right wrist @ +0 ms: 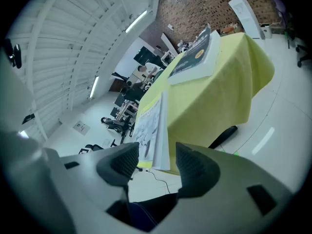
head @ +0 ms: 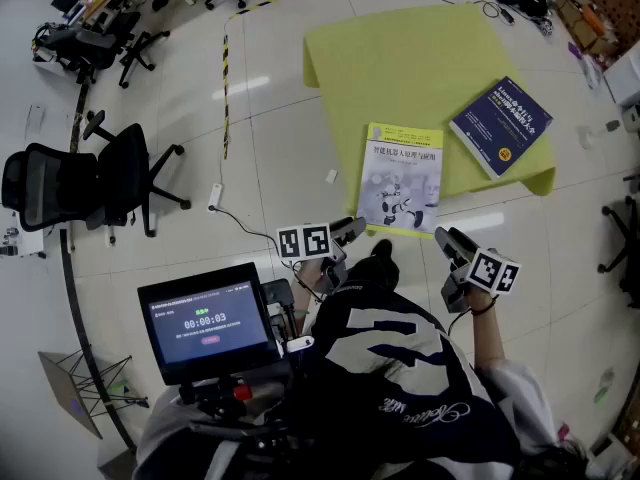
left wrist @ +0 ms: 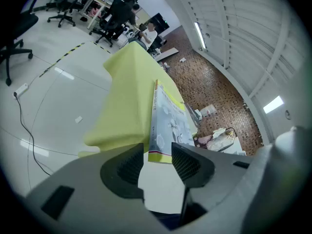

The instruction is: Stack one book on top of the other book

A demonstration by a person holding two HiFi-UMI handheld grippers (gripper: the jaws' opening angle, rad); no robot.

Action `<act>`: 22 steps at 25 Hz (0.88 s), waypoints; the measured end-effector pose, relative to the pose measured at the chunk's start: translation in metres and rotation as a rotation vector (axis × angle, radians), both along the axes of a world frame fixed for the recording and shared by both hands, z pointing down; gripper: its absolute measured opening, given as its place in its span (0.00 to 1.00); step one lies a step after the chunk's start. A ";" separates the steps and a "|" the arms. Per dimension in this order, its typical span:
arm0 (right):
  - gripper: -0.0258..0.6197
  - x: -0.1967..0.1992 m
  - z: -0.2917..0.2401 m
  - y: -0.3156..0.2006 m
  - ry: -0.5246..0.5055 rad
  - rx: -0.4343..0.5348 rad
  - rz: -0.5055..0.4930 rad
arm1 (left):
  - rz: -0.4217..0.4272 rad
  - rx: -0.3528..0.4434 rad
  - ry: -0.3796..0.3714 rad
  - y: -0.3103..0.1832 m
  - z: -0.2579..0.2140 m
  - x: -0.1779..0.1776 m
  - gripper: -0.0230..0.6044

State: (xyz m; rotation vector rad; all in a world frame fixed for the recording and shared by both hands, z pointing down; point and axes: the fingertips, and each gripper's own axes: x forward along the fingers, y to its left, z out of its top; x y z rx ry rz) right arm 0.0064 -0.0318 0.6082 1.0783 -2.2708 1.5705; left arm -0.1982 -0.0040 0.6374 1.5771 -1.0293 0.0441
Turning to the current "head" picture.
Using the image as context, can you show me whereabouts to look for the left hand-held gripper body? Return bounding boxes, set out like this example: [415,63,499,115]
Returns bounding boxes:
[277,223,347,294]

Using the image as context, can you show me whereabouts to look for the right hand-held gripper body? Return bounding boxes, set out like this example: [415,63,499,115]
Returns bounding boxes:
[440,248,521,314]

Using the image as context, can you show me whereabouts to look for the white printed booklet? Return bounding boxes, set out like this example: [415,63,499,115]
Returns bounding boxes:
[354,121,445,240]

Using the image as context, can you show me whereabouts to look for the dark blue book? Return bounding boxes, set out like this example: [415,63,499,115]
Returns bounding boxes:
[448,75,554,181]

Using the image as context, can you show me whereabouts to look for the person's left forearm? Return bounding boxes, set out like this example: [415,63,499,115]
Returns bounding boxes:
[291,260,327,339]

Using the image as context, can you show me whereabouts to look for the person's right forearm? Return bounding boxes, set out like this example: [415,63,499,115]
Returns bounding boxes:
[468,288,507,370]

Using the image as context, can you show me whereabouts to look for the dark wrist band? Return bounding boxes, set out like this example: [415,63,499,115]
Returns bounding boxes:
[470,295,500,316]

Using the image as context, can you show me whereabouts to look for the black monitor screen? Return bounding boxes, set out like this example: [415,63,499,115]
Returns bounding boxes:
[136,261,282,387]

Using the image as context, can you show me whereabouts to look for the person's dark white shirt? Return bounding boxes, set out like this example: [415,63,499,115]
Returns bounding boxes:
[133,255,557,480]

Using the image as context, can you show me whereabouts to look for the yellow black floor tape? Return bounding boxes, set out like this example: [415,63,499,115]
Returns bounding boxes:
[221,0,377,161]

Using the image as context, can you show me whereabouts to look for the black mesh office chair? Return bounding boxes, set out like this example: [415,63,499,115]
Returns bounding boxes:
[1,109,193,247]

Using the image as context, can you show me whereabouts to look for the white water dispenser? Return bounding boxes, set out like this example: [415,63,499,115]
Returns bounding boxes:
[601,41,640,110]

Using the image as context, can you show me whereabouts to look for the cardboard boxes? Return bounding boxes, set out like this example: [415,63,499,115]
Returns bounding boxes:
[553,0,622,55]

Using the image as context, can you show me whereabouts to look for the white paper sheet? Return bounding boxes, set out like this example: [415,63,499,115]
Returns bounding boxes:
[23,102,47,137]

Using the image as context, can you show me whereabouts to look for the black power cable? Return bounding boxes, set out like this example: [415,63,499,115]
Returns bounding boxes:
[213,206,301,270]

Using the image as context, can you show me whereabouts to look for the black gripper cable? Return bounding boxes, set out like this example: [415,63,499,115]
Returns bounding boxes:
[447,308,474,340]

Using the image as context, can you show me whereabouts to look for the black chest mount rig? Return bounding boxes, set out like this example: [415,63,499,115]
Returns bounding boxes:
[177,277,316,442]

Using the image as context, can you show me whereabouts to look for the wooden board wire stand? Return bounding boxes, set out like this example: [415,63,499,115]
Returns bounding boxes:
[38,349,150,440]

